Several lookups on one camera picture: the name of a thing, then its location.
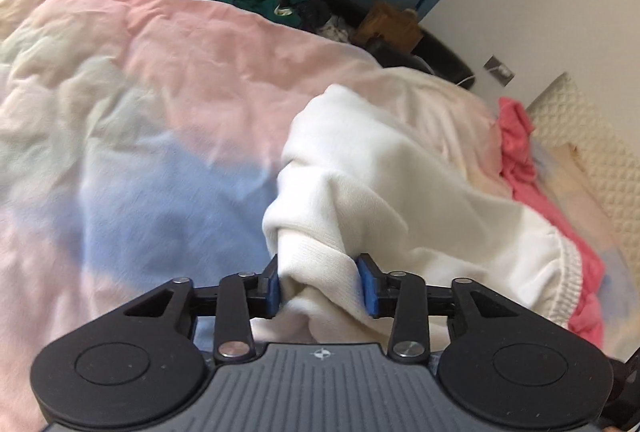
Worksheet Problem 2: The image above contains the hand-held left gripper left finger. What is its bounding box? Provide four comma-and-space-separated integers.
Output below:
122, 254, 284, 364

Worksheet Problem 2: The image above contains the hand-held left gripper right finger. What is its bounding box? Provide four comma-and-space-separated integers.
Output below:
356, 253, 524, 364

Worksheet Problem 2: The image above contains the white sweatshirt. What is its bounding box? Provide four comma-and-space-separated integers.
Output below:
250, 83, 587, 346

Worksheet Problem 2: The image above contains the pink garment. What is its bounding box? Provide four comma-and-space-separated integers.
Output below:
497, 97, 607, 346

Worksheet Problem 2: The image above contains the pastel bed blanket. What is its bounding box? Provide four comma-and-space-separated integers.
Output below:
0, 0, 640, 432

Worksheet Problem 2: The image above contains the black leather seat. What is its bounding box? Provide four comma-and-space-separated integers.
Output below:
325, 0, 477, 86

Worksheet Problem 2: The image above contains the cream quilted pillow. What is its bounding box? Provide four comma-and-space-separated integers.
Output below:
525, 72, 640, 265

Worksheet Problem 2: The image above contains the brown cardboard box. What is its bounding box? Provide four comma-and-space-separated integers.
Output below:
355, 1, 424, 56

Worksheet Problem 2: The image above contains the wall outlet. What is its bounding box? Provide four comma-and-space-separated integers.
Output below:
482, 54, 517, 87

